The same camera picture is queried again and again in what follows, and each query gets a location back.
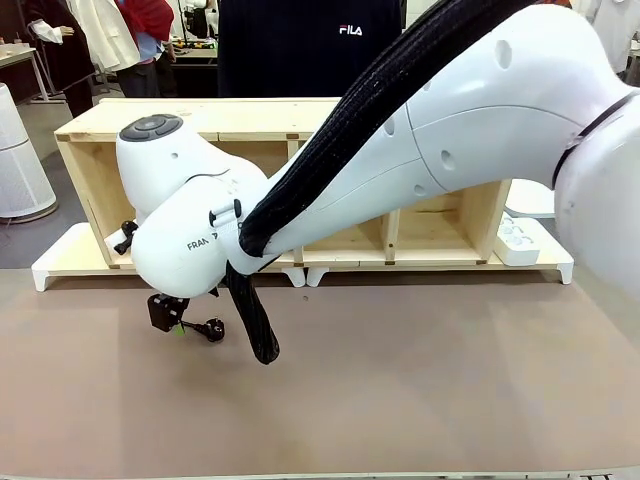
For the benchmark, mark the white side table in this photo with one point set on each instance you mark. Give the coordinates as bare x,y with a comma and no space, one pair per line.
530,200

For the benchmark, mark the person in red top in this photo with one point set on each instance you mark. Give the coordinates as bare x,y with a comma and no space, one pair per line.
147,45

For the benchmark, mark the mannequin in black coat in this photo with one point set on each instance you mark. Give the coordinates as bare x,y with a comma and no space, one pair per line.
65,55

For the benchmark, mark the white power strip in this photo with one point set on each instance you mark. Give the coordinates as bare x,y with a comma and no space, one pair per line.
520,245

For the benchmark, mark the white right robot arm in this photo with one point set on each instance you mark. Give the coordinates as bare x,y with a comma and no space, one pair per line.
475,125

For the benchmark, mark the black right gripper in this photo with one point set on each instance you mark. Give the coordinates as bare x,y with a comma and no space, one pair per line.
162,312

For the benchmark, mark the person in navy FILA sweater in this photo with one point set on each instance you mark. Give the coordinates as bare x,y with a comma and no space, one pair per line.
300,50

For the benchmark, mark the light wooden compartment shelf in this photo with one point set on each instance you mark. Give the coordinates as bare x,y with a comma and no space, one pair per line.
100,165

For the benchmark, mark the mannequin in white coat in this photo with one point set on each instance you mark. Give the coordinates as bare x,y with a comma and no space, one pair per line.
112,35

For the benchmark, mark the white air purifier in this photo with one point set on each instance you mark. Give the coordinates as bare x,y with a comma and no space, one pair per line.
22,165

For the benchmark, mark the wooden desk with metal legs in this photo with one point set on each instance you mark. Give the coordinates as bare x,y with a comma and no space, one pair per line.
17,57

